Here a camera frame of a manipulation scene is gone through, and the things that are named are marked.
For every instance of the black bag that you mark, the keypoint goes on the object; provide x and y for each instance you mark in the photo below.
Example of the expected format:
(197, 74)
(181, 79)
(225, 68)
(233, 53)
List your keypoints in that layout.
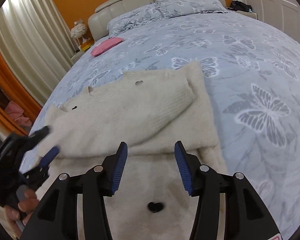
(241, 6)

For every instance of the yellow box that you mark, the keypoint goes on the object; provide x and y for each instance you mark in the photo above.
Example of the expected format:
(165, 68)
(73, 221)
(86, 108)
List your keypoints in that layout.
(87, 45)

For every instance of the white wardrobe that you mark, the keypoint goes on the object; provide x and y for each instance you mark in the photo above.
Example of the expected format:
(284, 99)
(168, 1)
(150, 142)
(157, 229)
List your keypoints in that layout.
(277, 7)

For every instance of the cream curtain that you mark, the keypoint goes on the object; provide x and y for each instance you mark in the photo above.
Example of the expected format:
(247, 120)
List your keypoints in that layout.
(32, 35)

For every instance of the cream knitted sweater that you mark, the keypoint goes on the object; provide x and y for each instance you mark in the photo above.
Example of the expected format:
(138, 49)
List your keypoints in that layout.
(130, 110)

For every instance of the beige padded headboard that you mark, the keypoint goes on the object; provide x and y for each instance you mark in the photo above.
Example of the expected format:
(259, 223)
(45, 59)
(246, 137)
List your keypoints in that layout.
(130, 3)

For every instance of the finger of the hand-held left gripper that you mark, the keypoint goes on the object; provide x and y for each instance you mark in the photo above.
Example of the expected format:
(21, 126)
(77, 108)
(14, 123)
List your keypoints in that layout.
(51, 153)
(40, 133)

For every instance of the pink clothes pile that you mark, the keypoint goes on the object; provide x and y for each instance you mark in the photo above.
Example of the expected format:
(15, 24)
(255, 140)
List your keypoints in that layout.
(16, 113)

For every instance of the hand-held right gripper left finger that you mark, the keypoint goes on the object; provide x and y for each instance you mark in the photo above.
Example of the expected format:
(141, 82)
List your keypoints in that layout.
(120, 170)

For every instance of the white nightstand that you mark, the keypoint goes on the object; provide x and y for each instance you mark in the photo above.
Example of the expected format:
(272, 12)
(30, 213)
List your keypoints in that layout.
(247, 15)
(78, 54)

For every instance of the blue butterfly print duvet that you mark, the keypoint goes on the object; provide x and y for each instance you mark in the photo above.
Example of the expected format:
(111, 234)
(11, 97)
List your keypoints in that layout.
(240, 80)

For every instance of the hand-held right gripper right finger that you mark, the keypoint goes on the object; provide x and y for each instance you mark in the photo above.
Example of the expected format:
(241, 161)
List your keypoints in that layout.
(182, 170)

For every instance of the pink pouch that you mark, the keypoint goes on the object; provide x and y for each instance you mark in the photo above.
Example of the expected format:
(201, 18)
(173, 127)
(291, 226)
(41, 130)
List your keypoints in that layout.
(106, 45)

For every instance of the butterfly print pillow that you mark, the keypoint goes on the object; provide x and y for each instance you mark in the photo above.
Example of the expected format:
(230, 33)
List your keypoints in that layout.
(190, 3)
(132, 20)

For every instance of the white feather lamp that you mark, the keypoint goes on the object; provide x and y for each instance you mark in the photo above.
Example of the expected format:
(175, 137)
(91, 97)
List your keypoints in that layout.
(78, 30)

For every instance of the person's left hand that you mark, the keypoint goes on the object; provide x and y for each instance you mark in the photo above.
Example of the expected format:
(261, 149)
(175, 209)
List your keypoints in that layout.
(25, 205)

